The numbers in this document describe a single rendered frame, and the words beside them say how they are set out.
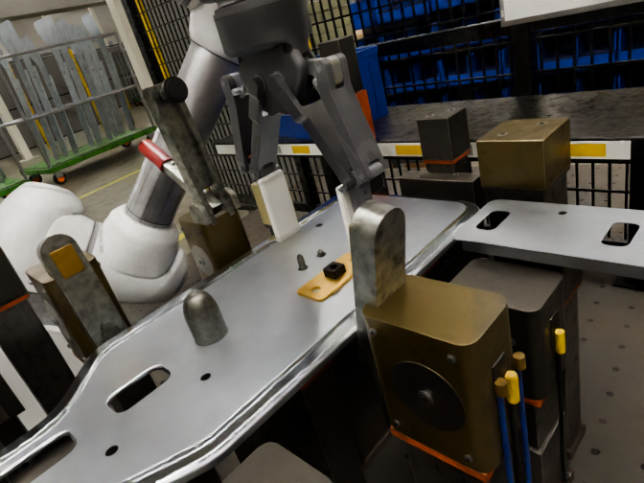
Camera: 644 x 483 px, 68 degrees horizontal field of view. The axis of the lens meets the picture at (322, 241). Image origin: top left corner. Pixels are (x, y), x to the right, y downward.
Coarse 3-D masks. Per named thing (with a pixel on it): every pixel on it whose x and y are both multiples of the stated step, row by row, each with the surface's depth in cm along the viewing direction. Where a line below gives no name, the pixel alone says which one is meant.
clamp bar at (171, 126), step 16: (176, 80) 52; (144, 96) 54; (160, 96) 55; (176, 96) 52; (160, 112) 54; (176, 112) 56; (160, 128) 55; (176, 128) 56; (192, 128) 56; (176, 144) 55; (192, 144) 57; (176, 160) 56; (192, 160) 57; (208, 160) 58; (192, 176) 56; (208, 176) 59; (192, 192) 58; (224, 192) 59; (208, 208) 58; (224, 208) 60
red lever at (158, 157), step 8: (144, 144) 63; (152, 144) 64; (144, 152) 63; (152, 152) 63; (160, 152) 63; (152, 160) 63; (160, 160) 62; (168, 160) 62; (160, 168) 62; (168, 168) 62; (176, 168) 62; (176, 176) 61; (184, 184) 60; (208, 192) 60; (208, 200) 59; (216, 200) 59; (216, 208) 59
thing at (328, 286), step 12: (348, 252) 52; (336, 264) 49; (348, 264) 50; (324, 276) 49; (336, 276) 48; (348, 276) 48; (300, 288) 48; (312, 288) 47; (324, 288) 47; (336, 288) 46; (324, 300) 45
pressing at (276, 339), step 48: (288, 240) 60; (336, 240) 56; (432, 240) 51; (192, 288) 54; (240, 288) 52; (288, 288) 49; (144, 336) 48; (192, 336) 46; (240, 336) 43; (288, 336) 42; (336, 336) 40; (96, 384) 42; (192, 384) 39; (240, 384) 38; (288, 384) 37; (48, 432) 38; (96, 432) 37; (144, 432) 35; (192, 432) 34; (240, 432) 34; (0, 480) 35; (48, 480) 34; (96, 480) 32; (144, 480) 32
